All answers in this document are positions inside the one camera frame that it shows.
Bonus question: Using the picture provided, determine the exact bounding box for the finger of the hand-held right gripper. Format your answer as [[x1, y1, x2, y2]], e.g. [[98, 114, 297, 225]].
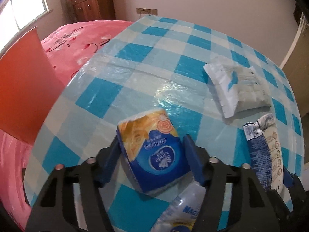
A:
[[267, 189, 298, 223], [284, 166, 309, 199]]

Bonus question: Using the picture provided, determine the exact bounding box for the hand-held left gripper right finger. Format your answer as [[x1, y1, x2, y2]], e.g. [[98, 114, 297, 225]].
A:
[[183, 135, 282, 232]]

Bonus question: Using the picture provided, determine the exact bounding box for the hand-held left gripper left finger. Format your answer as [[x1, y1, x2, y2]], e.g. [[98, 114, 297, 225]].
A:
[[25, 136, 121, 232]]

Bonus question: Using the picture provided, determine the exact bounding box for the blue and white packet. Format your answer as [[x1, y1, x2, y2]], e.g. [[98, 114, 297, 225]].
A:
[[242, 113, 284, 192]]

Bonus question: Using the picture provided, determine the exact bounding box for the yellow blue tissue pack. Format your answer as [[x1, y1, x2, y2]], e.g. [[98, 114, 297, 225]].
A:
[[117, 109, 192, 194]]

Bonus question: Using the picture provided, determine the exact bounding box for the clear bag with blue print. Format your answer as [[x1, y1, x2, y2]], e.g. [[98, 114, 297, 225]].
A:
[[150, 181, 206, 232]]

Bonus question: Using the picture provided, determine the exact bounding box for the white plastic packet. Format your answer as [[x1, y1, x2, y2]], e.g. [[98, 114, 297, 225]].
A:
[[203, 55, 272, 119]]

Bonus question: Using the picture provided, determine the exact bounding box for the blue checked tablecloth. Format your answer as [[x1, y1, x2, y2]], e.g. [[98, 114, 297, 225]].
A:
[[25, 17, 304, 232]]

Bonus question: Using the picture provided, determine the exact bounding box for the wooden door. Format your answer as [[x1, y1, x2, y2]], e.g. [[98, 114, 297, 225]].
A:
[[282, 41, 309, 116]]

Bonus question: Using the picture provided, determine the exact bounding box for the orange red board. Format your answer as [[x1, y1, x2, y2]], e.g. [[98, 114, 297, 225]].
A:
[[0, 26, 65, 144]]

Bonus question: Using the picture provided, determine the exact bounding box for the pink bed sheet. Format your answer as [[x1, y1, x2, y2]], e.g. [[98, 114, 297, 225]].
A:
[[0, 20, 135, 232]]

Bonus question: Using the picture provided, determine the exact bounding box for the wooden cabinet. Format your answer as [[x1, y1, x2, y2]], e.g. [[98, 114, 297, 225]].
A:
[[71, 0, 116, 23]]

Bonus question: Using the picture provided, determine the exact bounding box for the window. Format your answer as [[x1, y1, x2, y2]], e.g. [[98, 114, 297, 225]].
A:
[[0, 0, 53, 52]]

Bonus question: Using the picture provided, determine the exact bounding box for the white door frame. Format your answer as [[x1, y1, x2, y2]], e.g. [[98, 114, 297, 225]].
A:
[[279, 17, 305, 69]]

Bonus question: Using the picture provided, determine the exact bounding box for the wall socket strip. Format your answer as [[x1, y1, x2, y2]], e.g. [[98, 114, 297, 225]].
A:
[[136, 8, 158, 16]]

